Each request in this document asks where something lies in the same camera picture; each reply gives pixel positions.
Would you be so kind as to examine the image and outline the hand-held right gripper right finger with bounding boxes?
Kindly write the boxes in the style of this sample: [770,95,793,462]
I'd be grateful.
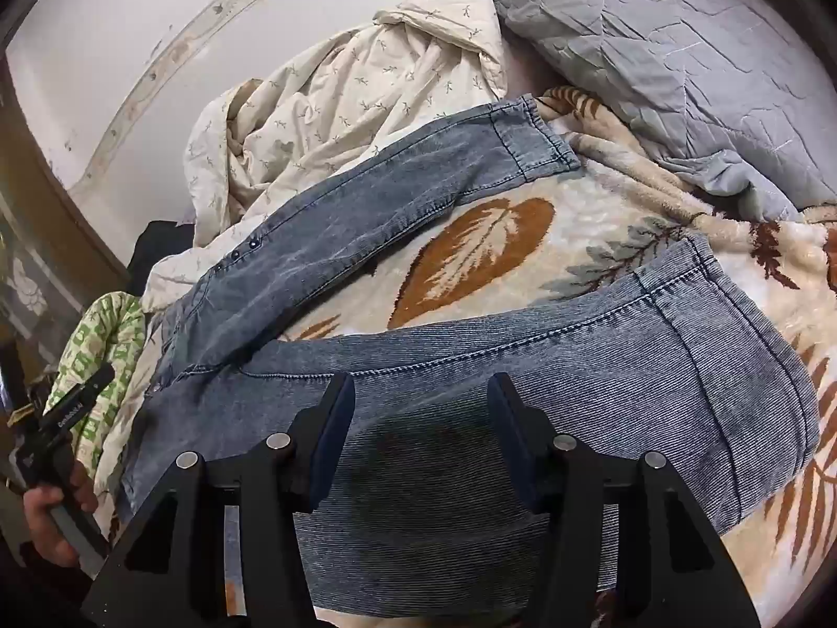
[488,372,762,628]

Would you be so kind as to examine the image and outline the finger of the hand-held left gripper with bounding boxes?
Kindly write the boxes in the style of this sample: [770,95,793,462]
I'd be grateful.
[40,362,117,434]

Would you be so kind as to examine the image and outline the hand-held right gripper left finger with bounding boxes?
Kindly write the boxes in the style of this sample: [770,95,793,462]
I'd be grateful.
[81,372,357,628]

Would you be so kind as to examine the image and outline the blue denim pants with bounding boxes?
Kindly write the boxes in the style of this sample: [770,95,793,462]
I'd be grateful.
[115,94,822,616]

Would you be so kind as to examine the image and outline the person's left hand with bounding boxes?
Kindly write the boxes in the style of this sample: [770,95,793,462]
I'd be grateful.
[24,462,99,569]

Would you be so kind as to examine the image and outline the green and white patterned cloth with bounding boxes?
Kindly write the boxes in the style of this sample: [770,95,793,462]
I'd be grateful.
[39,293,148,467]

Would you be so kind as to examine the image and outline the dark cloth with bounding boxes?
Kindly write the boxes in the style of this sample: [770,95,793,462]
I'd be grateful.
[126,220,198,289]

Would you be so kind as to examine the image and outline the wooden cabinet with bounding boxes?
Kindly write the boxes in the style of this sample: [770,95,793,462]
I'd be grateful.
[0,52,132,367]

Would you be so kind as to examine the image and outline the leaf print fleece blanket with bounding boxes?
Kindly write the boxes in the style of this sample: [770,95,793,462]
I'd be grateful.
[98,85,837,628]

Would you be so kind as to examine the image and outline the cream leaf print quilt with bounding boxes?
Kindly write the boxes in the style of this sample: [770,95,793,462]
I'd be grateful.
[141,0,510,312]

